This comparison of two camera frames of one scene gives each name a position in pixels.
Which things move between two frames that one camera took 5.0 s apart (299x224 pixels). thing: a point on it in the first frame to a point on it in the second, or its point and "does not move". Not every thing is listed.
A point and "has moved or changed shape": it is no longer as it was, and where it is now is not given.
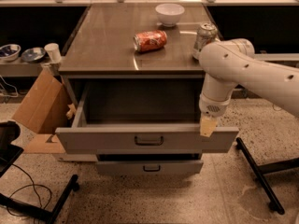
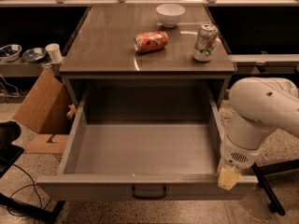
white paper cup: (52, 49) does not move
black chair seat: (9, 131) does not move
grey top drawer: (141, 117) has moved or changed shape
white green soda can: (206, 34) does not move
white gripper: (213, 108) to (237, 154)
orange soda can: (149, 40) does not move
